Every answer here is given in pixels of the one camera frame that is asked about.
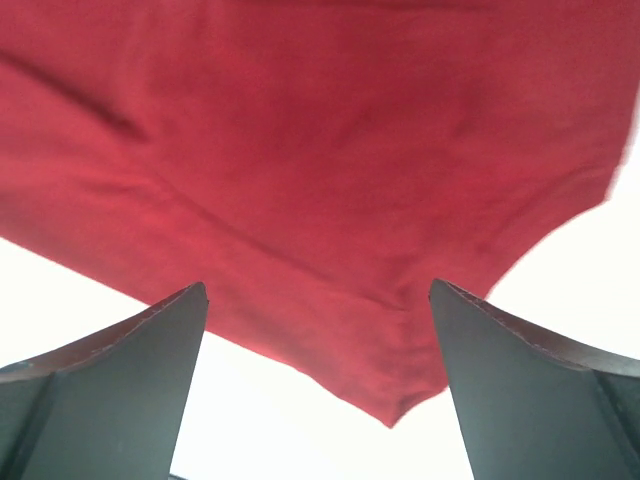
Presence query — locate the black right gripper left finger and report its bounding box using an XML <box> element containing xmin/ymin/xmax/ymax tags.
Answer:
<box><xmin>1</xmin><ymin>283</ymin><xmax>208</xmax><ymax>480</ymax></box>

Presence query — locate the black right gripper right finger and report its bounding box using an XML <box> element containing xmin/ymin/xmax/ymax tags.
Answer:
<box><xmin>429</xmin><ymin>280</ymin><xmax>639</xmax><ymax>480</ymax></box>

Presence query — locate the red t shirt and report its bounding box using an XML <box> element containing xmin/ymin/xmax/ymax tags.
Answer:
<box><xmin>1</xmin><ymin>1</ymin><xmax>639</xmax><ymax>426</ymax></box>

